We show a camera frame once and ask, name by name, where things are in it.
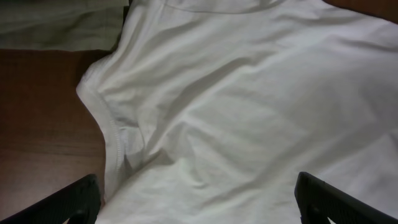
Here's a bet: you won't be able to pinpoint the white robot print t-shirt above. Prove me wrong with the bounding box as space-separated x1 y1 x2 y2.
76 0 397 223

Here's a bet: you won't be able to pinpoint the folded khaki trousers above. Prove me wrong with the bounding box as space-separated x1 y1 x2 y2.
1 0 130 51

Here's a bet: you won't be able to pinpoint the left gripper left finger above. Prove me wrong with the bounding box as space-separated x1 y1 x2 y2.
1 174 101 224

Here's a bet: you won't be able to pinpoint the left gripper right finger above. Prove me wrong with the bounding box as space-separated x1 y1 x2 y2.
294 172 397 224

